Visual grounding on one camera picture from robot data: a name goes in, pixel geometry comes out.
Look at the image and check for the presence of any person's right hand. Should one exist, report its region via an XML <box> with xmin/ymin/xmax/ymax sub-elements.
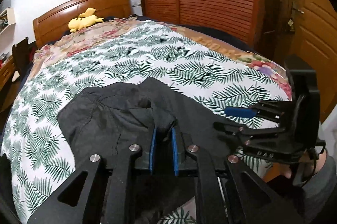
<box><xmin>278</xmin><ymin>149</ymin><xmax>327</xmax><ymax>184</ymax></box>

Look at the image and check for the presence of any wooden bedroom door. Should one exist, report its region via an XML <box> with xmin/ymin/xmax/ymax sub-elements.
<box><xmin>277</xmin><ymin>0</ymin><xmax>336</xmax><ymax>122</ymax></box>

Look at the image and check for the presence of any black button-up jacket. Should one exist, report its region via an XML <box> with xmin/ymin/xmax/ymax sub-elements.
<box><xmin>57</xmin><ymin>76</ymin><xmax>246</xmax><ymax>224</ymax></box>

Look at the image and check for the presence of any wooden bed headboard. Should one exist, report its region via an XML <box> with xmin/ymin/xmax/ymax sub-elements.
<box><xmin>33</xmin><ymin>0</ymin><xmax>131</xmax><ymax>48</ymax></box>

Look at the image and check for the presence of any yellow plush toy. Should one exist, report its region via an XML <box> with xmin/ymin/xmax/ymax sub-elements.
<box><xmin>68</xmin><ymin>8</ymin><xmax>104</xmax><ymax>33</ymax></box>

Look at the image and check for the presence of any dark wooden chair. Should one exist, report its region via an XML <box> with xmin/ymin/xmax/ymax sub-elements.
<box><xmin>12</xmin><ymin>36</ymin><xmax>38</xmax><ymax>77</ymax></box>

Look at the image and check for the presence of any grey right sleeve forearm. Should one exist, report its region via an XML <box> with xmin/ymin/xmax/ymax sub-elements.
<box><xmin>303</xmin><ymin>156</ymin><xmax>336</xmax><ymax>223</ymax></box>

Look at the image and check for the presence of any wooden desk with drawers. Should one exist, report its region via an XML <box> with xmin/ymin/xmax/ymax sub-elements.
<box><xmin>0</xmin><ymin>55</ymin><xmax>15</xmax><ymax>91</ymax></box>

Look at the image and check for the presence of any white wall shelf unit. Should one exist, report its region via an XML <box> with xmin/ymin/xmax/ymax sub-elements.
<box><xmin>1</xmin><ymin>0</ymin><xmax>16</xmax><ymax>37</ymax></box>

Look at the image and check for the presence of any floral patterned blanket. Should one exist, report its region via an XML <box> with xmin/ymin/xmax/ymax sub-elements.
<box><xmin>28</xmin><ymin>16</ymin><xmax>291</xmax><ymax>97</ymax></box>

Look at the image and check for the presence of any metal door handle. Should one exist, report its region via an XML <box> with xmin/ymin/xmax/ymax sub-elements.
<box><xmin>291</xmin><ymin>1</ymin><xmax>304</xmax><ymax>15</ymax></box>

